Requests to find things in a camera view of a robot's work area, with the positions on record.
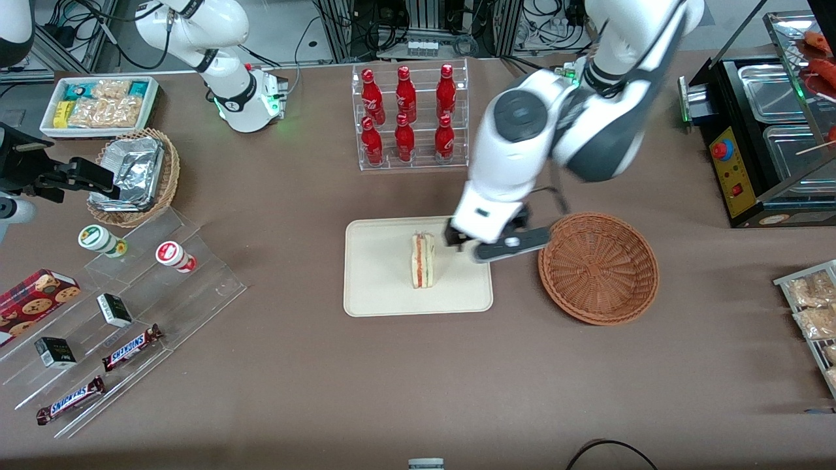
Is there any silver foil container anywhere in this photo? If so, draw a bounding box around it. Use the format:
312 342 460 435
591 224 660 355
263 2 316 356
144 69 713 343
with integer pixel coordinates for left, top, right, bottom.
89 136 164 211

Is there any black looped cable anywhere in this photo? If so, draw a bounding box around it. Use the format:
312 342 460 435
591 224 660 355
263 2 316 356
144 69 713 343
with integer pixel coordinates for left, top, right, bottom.
565 439 658 470

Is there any black food warmer appliance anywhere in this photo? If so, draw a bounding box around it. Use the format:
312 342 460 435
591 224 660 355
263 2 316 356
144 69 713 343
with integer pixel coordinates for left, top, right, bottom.
699 0 836 229

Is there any brown round wicker basket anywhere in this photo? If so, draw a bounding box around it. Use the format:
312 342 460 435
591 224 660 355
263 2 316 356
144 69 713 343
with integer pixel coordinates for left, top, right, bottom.
538 211 660 326

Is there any green lid white cup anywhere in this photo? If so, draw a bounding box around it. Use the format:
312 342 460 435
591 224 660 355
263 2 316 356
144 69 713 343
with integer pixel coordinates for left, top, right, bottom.
78 224 129 259

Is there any white snack bin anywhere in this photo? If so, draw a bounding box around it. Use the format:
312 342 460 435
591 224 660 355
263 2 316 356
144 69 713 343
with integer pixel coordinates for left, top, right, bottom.
39 75 161 140

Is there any beige puffed snack bag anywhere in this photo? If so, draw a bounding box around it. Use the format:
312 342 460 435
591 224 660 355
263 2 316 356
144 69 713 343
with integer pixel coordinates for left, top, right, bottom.
69 97 143 129
91 78 131 100

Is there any tan wicker basket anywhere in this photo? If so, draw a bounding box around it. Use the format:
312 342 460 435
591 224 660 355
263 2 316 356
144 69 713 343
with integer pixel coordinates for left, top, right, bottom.
87 127 181 228

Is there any grey wire rack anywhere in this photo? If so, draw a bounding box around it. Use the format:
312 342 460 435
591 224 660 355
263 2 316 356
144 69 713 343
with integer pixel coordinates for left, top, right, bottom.
773 259 836 400

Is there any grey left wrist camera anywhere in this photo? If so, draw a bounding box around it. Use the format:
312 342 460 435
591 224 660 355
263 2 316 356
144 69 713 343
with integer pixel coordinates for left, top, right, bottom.
472 225 554 264

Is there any red cola bottle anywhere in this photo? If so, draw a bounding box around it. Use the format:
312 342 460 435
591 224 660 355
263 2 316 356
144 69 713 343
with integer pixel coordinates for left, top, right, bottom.
434 114 456 164
361 116 385 166
436 63 457 121
361 68 386 126
395 65 417 125
394 114 416 163

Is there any triangle sandwich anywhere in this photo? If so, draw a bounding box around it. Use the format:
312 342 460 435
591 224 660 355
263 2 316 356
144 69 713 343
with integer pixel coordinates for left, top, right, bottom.
410 231 436 290

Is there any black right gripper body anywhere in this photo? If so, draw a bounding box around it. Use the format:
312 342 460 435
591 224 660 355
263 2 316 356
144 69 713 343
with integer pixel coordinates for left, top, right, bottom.
0 124 56 196

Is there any aluminium equipment frame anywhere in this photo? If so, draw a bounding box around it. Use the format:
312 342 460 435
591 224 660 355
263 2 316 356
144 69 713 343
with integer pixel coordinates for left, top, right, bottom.
313 0 523 63

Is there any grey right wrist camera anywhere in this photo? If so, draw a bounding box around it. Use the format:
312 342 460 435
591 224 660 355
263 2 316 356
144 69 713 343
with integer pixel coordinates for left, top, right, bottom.
0 195 38 243

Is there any Snickers chocolate bar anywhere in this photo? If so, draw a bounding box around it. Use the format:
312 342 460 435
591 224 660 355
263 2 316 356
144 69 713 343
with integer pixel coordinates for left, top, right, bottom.
36 375 106 426
101 324 164 373

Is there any small black box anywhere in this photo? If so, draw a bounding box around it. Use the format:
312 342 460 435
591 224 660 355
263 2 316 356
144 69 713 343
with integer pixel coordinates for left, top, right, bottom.
34 336 78 370
96 293 134 328

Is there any steel warmer pan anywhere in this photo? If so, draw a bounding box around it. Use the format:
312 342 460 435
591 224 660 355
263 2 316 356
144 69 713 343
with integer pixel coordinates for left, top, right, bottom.
738 64 809 125
763 124 836 190

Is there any sausage on wooden skewer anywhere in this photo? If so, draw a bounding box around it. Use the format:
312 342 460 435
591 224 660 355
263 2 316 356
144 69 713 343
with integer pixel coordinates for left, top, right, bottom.
796 124 836 156

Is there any red sausage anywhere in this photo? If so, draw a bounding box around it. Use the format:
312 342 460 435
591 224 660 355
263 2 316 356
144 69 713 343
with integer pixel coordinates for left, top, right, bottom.
807 57 836 92
802 29 835 56

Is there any clear acrylic stepped display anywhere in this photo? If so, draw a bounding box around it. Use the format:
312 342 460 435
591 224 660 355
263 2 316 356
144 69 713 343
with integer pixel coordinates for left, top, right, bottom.
0 208 248 439

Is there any clear acrylic bottle rack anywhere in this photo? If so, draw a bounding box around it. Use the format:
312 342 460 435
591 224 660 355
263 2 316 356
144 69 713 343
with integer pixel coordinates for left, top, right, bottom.
351 58 470 172

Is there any cream plastic tray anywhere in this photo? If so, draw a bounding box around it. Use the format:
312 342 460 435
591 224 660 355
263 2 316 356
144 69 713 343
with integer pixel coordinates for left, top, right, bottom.
344 215 494 318

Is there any red lid white cup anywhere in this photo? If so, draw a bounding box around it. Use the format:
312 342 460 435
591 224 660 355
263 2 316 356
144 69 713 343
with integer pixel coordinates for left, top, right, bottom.
155 240 197 274

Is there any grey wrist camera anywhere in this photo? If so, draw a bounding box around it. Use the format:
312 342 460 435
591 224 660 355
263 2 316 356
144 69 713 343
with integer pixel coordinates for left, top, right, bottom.
0 195 38 243
472 225 554 264

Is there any red cookie box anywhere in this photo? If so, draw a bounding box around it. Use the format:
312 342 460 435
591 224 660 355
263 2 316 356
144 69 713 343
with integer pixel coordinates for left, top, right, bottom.
0 268 82 348

